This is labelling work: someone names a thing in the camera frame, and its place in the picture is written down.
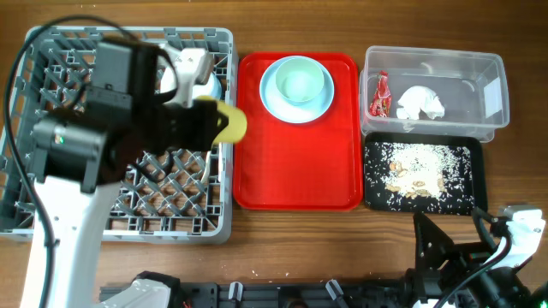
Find clear plastic bin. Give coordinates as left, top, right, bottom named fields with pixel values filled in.
left=360, top=45, right=509, bottom=143

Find light green bowl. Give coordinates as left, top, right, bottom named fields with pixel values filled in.
left=274, top=56, right=325, bottom=105

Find red snack wrapper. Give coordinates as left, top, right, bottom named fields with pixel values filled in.
left=369, top=71, right=392, bottom=117

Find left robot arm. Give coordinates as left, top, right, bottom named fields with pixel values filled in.
left=21, top=38, right=238, bottom=307

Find white plastic fork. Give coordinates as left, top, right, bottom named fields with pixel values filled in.
left=200, top=151, right=211, bottom=185

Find white napkin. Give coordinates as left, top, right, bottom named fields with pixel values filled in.
left=396, top=86, right=445, bottom=120

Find light blue bowl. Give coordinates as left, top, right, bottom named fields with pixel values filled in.
left=160, top=66, right=222, bottom=104

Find grey dishwasher rack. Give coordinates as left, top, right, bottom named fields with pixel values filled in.
left=9, top=26, right=239, bottom=244

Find red plastic tray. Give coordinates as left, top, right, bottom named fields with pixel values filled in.
left=233, top=52, right=363, bottom=211

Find rice and nut scraps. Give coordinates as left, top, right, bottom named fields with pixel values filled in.
left=364, top=142, right=474, bottom=215

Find yellow plastic cup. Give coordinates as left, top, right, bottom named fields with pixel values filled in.
left=197, top=96, right=247, bottom=145

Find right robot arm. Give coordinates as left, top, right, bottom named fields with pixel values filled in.
left=398, top=205, right=547, bottom=307

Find light blue plate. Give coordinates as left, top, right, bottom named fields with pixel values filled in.
left=259, top=56, right=335, bottom=124

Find black plastic tray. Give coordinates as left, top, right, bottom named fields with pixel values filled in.
left=364, top=133, right=487, bottom=216

